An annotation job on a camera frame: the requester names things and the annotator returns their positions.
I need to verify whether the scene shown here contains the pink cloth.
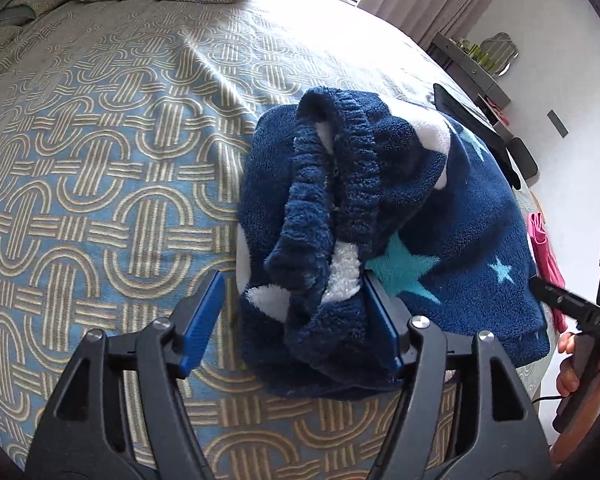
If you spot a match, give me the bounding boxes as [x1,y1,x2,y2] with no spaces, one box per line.
[526,212,569,333]

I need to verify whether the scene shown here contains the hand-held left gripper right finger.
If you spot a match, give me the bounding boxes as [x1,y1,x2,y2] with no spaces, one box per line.
[362,271,553,480]

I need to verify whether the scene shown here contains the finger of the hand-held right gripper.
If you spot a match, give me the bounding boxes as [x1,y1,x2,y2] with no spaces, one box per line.
[529,276,597,322]

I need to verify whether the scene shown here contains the black cloth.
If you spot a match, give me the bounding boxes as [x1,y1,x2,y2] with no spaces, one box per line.
[432,82,522,191]

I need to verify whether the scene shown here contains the person's right hand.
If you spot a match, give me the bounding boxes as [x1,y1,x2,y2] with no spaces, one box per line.
[555,332,582,397]

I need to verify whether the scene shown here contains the grey shelf unit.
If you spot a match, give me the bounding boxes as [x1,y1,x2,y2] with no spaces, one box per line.
[430,32,513,126]

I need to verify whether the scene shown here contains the person's right forearm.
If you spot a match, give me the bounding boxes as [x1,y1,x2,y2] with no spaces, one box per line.
[550,400,600,467]

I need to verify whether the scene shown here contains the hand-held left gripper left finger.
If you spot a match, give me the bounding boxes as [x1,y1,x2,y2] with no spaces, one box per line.
[24,270,226,480]

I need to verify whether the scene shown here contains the blue star fleece pants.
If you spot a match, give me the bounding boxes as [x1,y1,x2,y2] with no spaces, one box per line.
[236,87,552,401]

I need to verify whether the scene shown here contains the green bottles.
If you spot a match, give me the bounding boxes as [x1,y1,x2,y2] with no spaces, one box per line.
[455,39,496,72]

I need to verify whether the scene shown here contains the dark wall socket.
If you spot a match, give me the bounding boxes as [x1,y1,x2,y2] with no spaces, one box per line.
[547,109,568,137]

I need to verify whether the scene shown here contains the wavy edged mirror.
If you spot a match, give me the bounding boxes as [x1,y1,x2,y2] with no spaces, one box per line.
[482,32,520,78]

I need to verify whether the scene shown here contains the bed with patterned bedspread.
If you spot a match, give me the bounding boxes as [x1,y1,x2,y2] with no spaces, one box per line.
[0,0,551,480]

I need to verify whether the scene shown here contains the dark grey chair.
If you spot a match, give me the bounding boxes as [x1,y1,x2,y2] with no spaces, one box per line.
[507,137,539,182]

